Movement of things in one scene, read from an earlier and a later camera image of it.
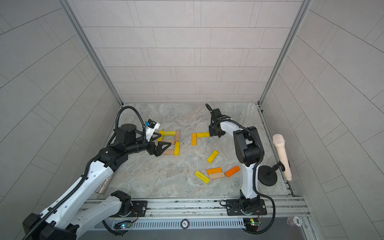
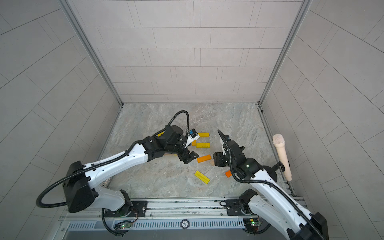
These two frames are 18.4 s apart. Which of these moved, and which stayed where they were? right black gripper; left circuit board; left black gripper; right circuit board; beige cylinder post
Moved: left black gripper; right black gripper
Stayed: right circuit board; left circuit board; beige cylinder post
